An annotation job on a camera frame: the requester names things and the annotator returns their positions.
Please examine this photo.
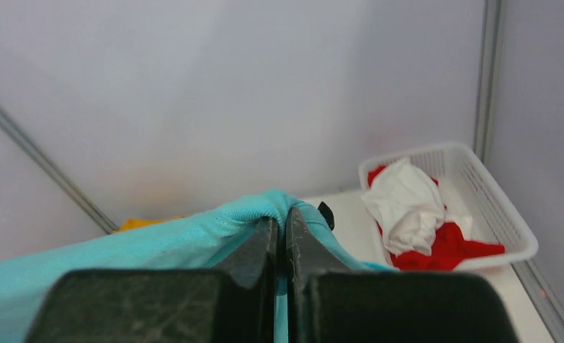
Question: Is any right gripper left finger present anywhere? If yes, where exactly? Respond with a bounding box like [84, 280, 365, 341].
[26, 218, 278, 342]

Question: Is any right aluminium frame post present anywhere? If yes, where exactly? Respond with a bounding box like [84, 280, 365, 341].
[474, 0, 508, 164]

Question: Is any red t shirt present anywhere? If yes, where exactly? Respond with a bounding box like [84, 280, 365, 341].
[368, 165, 505, 271]

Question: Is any white plastic basket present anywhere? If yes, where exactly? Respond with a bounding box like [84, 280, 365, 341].
[358, 142, 539, 271]

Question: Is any orange folded t shirt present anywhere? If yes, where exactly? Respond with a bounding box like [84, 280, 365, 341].
[114, 216, 184, 233]

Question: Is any white t shirt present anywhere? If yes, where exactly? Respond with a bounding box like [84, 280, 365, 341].
[362, 158, 473, 256]

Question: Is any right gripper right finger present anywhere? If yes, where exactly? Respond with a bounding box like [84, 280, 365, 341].
[285, 208, 518, 342]

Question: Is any teal t shirt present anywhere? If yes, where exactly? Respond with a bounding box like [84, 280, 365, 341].
[0, 190, 379, 342]

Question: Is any left aluminium frame post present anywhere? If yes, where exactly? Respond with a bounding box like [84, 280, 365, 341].
[0, 106, 118, 234]

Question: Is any aluminium frame post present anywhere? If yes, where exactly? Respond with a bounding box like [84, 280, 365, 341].
[474, 0, 508, 164]
[0, 106, 118, 234]

